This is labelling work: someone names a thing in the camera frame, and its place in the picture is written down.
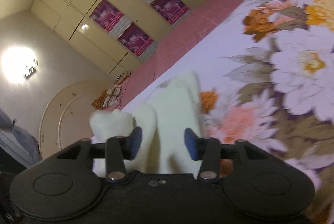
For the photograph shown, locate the upper left purple poster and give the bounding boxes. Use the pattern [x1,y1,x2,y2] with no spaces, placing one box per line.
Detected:
[89,0,124,32]

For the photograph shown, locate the lower right purple poster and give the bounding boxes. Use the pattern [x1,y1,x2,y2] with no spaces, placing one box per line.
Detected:
[151,0,189,25]

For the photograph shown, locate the blue grey curtain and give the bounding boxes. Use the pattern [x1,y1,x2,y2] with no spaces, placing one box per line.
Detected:
[1,109,41,167]

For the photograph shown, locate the cream knit sweater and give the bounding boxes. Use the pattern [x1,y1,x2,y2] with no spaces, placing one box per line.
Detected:
[89,72,201,175]

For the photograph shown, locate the wall lamp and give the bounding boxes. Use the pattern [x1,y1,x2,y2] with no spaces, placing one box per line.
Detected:
[23,58,38,79]

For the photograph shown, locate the lilac floral bed blanket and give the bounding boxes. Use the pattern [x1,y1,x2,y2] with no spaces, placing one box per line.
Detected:
[125,0,333,223]

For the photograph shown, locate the pink checked bedsheet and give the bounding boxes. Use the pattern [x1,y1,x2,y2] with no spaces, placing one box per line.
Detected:
[111,0,243,110]

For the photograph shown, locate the cream wardrobe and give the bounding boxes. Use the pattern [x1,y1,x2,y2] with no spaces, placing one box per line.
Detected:
[0,0,210,78]

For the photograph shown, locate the orange patterned pillow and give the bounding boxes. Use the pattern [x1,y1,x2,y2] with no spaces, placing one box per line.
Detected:
[91,70,131,110]

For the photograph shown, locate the cream curved headboard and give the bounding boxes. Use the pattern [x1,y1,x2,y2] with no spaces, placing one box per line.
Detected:
[38,80,111,159]

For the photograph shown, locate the lower left purple poster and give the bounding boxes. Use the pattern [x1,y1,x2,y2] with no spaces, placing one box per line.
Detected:
[118,23,154,57]

